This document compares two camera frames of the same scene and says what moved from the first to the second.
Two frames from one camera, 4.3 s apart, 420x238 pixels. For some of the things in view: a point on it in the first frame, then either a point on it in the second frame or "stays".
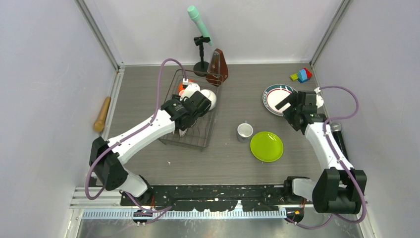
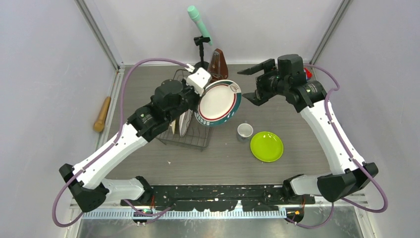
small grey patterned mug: [244, 131] stays
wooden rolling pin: [99, 125] stays
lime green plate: [266, 147] stays
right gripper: [292, 98] -> [260, 96]
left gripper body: [192, 123] -> [189, 99]
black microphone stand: [201, 68] stays
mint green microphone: [194, 15] stays
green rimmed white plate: [275, 94] -> [219, 101]
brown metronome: [217, 70] stays
